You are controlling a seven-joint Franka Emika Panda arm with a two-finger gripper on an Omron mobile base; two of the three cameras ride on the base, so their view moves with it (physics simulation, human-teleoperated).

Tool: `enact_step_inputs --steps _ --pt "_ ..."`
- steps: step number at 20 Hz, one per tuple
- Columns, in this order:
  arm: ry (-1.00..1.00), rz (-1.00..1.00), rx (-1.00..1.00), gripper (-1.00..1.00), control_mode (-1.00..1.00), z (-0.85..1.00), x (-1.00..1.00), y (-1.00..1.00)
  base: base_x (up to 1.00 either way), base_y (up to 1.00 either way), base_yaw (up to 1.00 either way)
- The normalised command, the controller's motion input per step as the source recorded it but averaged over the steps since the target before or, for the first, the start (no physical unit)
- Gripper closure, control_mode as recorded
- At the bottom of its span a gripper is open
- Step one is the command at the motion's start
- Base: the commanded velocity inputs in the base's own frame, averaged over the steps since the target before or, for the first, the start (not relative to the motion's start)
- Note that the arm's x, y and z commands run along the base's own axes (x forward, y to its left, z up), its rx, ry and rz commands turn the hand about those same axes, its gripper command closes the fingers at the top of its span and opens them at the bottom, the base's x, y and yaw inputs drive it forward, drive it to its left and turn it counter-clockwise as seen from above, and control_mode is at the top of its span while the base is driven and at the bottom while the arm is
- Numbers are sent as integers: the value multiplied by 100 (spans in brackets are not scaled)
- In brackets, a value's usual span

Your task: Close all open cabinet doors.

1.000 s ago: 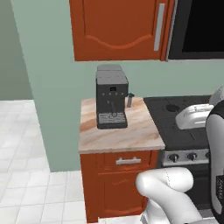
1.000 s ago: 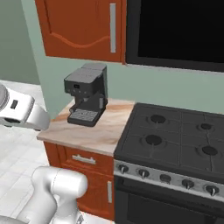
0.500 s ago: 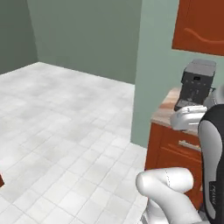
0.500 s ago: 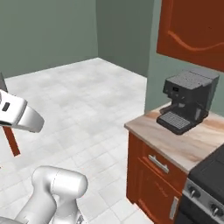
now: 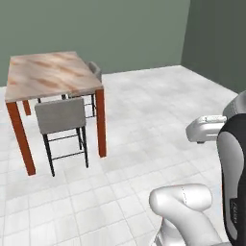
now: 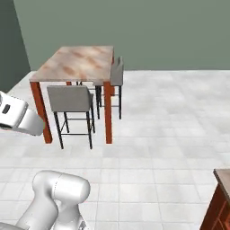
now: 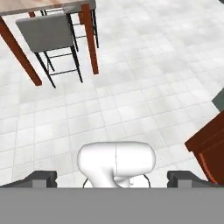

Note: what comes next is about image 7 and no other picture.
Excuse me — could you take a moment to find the grey stool with black legs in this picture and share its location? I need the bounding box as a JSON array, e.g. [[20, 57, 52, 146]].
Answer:
[[16, 12, 84, 89], [39, 0, 100, 49]]

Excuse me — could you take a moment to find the dark grey cabinet panel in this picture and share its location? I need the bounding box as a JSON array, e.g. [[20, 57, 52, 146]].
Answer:
[[211, 87, 224, 112]]

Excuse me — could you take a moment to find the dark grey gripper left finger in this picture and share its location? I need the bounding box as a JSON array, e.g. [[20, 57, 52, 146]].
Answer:
[[0, 171, 58, 188]]

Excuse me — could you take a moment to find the white rounded object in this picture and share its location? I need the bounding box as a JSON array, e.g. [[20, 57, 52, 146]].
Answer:
[[77, 141, 157, 188]]

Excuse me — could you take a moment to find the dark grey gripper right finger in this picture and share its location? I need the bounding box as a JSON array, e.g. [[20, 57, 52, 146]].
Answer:
[[166, 171, 224, 188]]

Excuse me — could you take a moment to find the wooden table with red-brown legs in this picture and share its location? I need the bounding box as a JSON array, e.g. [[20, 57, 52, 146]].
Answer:
[[0, 0, 100, 88]]

